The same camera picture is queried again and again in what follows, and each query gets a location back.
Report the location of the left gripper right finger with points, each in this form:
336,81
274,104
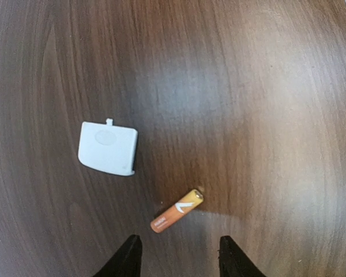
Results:
234,262

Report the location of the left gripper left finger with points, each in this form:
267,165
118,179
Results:
126,262

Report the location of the orange AAA battery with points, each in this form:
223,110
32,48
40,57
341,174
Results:
181,208

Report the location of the white battery cover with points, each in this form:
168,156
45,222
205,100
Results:
108,148

